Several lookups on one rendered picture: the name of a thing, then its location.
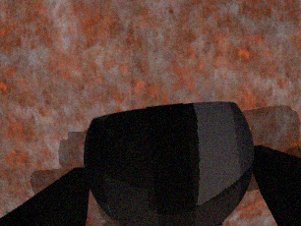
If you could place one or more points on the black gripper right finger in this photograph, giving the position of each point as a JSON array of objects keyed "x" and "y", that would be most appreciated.
[{"x": 278, "y": 176}]

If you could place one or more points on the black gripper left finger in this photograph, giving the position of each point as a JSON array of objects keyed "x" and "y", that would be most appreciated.
[{"x": 63, "y": 203}]

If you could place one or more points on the dark grey switch panel with green rocker switches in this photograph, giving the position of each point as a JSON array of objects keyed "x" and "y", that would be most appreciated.
[{"x": 170, "y": 165}]

